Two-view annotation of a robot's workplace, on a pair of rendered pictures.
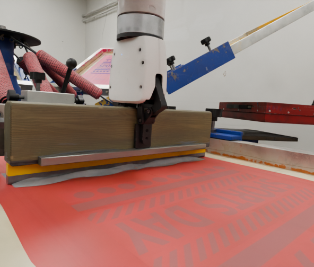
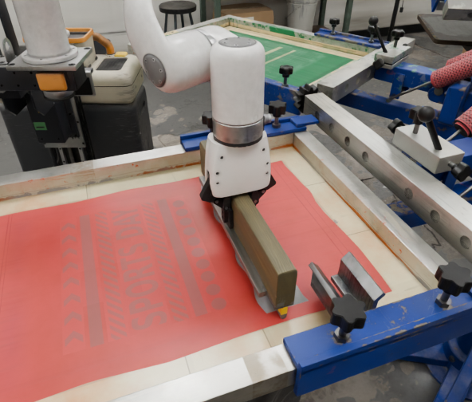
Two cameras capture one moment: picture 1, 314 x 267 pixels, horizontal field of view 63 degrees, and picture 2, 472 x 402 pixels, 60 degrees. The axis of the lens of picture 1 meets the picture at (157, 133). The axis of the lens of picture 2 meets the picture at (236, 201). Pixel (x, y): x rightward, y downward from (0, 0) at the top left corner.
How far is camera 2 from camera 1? 89 cm
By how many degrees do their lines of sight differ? 104
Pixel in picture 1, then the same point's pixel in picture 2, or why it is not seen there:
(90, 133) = not seen: hidden behind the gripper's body
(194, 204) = (139, 241)
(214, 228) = (112, 237)
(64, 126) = not seen: hidden behind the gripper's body
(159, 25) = (215, 128)
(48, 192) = (187, 192)
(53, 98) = (414, 149)
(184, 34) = not seen: outside the picture
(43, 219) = (155, 191)
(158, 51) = (208, 151)
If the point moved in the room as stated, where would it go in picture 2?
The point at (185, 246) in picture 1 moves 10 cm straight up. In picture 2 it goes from (106, 222) to (95, 179)
